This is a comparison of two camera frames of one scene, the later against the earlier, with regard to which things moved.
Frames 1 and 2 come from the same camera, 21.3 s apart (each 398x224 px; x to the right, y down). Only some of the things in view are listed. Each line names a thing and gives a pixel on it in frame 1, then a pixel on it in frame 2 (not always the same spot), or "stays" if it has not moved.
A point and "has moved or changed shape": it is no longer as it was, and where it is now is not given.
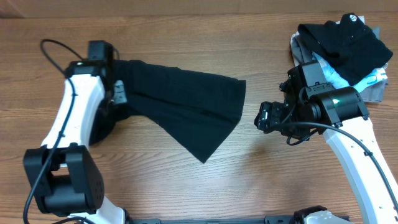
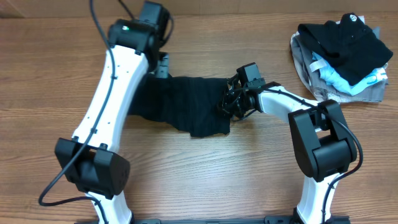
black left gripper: (120, 96) → (162, 71)
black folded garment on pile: (350, 45) stays
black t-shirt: (195, 109) has moved or changed shape
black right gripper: (270, 114) → (240, 116)
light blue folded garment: (337, 83) stays
